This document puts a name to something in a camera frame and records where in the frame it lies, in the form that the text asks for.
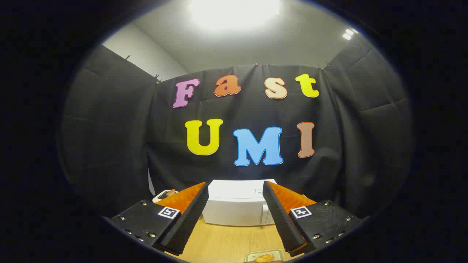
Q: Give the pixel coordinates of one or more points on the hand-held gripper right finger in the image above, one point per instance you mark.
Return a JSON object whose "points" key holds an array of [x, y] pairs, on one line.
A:
{"points": [[281, 219]]}

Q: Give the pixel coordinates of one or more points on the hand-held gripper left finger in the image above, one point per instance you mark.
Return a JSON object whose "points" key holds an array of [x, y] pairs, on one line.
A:
{"points": [[190, 219]]}

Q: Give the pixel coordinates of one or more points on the golden bread bun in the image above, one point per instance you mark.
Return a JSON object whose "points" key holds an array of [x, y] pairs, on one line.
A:
{"points": [[264, 258]]}

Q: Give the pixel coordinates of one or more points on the white microwave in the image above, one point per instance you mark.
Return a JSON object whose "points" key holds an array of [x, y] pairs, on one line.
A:
{"points": [[234, 204]]}

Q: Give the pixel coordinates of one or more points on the toast slice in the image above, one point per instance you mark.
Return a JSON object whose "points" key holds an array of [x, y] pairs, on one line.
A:
{"points": [[170, 191]]}

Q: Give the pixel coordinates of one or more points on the cream toaster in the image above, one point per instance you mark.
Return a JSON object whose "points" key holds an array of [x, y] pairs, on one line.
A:
{"points": [[159, 198]]}

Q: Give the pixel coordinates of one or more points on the cream rectangular plate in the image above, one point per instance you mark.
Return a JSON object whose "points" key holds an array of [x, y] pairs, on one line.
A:
{"points": [[250, 255]]}

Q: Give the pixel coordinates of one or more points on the small ceiling light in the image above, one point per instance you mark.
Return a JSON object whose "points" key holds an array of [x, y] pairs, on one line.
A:
{"points": [[348, 34]]}

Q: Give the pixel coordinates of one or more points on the large ceiling light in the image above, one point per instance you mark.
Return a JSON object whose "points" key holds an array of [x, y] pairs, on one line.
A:
{"points": [[234, 12]]}

